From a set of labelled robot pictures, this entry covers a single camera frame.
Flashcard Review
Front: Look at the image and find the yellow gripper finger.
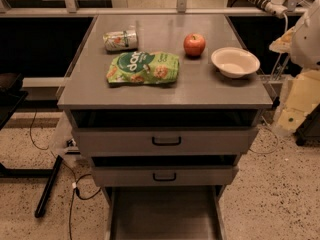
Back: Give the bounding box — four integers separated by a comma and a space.
275, 70, 320, 133
269, 27, 294, 54

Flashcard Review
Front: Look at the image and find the green rice chip bag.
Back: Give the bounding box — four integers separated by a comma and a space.
106, 51, 179, 85

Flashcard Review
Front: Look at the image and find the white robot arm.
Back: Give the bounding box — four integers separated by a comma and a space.
269, 0, 320, 135

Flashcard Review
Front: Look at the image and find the grey drawer cabinet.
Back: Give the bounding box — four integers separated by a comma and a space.
59, 15, 272, 240

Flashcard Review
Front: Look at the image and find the middle grey drawer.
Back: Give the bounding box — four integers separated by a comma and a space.
92, 155, 238, 187

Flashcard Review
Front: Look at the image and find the grey drawer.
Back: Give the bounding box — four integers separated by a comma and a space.
104, 186, 227, 240
67, 109, 260, 157
92, 155, 238, 187

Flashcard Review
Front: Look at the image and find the bottom grey drawer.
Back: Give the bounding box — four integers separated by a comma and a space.
104, 186, 227, 240

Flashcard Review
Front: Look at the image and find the top grey drawer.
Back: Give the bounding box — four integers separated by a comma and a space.
67, 109, 260, 157

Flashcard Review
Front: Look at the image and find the white power strip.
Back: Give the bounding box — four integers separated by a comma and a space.
247, 0, 287, 18

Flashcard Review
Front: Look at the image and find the white bowl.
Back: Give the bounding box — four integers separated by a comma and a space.
211, 47, 260, 79

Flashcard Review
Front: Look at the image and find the red apple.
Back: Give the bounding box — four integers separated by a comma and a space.
183, 33, 206, 57

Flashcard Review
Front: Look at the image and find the green white drink can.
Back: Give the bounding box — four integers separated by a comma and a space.
103, 30, 138, 52

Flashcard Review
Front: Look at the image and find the black side table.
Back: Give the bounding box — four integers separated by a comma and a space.
0, 73, 28, 129

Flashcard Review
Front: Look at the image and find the black table leg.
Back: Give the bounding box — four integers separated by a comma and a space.
34, 155, 63, 218

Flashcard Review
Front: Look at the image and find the black floor cable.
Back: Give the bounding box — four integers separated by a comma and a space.
29, 110, 102, 240

